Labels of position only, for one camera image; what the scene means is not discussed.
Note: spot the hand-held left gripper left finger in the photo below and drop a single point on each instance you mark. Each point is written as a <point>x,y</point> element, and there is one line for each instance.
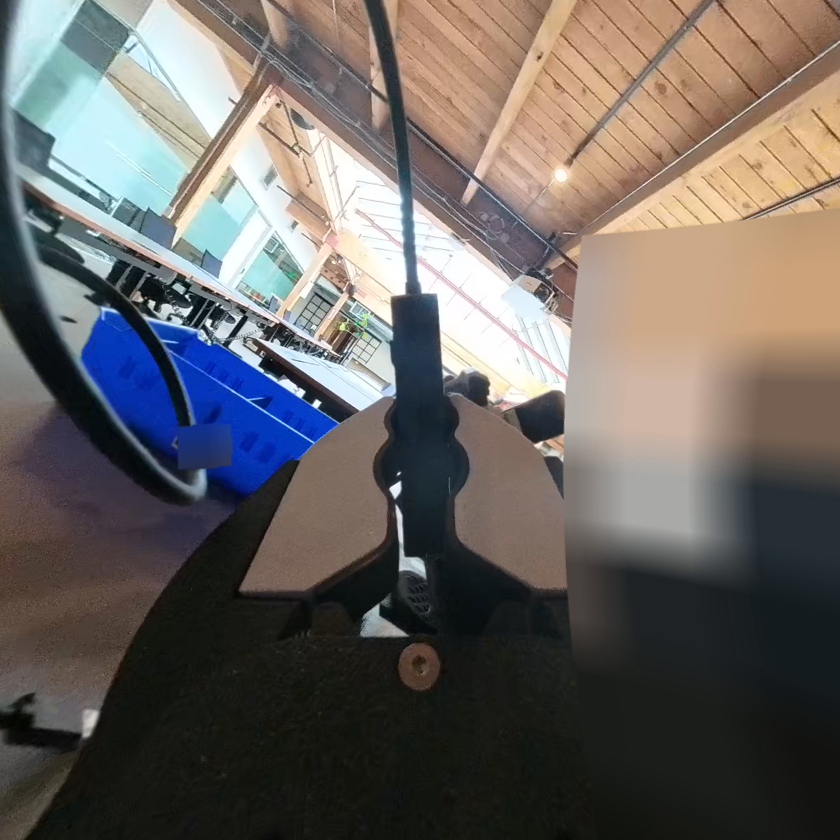
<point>321,518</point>

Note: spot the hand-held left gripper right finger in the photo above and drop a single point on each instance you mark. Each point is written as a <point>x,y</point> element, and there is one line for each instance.
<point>512,512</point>

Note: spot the blue plastic bin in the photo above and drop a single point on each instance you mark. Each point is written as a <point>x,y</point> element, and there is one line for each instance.
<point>223,407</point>

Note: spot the black mesh chair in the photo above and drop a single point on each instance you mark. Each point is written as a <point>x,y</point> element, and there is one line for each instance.
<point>413,600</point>

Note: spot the white ceiling box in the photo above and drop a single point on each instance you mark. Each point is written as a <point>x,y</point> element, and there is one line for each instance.
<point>531,292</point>

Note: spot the green potted plant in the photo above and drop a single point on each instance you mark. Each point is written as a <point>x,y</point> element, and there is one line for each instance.
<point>354,326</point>

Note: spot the ceiling spot light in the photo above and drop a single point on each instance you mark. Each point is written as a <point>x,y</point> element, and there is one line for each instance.
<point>560,174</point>

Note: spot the wooden support post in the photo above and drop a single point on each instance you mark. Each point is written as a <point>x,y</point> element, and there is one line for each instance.
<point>223,151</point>

